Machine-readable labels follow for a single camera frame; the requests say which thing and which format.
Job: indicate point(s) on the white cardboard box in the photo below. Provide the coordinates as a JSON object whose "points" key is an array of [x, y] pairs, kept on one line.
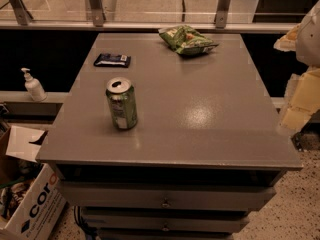
{"points": [[40, 208]]}

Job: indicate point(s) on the green jalapeno chip bag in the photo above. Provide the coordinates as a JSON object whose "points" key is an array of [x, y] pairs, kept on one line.
{"points": [[185, 40]]}

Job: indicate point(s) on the grey drawer cabinet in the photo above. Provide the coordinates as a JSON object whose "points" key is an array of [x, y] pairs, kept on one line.
{"points": [[206, 140]]}

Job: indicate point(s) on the top drawer knob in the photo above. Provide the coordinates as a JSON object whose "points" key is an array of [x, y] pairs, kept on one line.
{"points": [[165, 204]]}

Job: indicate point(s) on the dark blue snack packet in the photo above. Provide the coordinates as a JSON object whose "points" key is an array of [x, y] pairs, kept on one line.
{"points": [[112, 60]]}

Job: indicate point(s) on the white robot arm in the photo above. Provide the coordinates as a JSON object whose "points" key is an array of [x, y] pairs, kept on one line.
{"points": [[308, 42]]}

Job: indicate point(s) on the drawer knob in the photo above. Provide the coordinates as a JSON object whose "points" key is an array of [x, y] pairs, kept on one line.
{"points": [[165, 228], [165, 204]]}

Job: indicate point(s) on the metal railing post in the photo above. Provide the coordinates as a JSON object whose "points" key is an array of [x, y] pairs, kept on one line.
{"points": [[23, 17], [222, 13], [97, 12]]}

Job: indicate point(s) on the metal railing post right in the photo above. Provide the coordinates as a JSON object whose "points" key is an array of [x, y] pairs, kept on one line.
{"points": [[222, 13]]}

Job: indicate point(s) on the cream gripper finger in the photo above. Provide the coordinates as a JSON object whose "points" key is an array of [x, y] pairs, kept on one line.
{"points": [[287, 42], [302, 99]]}

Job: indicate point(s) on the metal railing post middle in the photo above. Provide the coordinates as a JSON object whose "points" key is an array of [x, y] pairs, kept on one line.
{"points": [[97, 12]]}

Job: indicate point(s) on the white pump dispenser bottle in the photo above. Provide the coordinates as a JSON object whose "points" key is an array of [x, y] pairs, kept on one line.
{"points": [[33, 86]]}

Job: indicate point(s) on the green soda can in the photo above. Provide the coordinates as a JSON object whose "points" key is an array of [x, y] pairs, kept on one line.
{"points": [[120, 95]]}

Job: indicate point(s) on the metal railing post left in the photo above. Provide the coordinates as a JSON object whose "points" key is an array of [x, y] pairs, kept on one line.
{"points": [[23, 17]]}

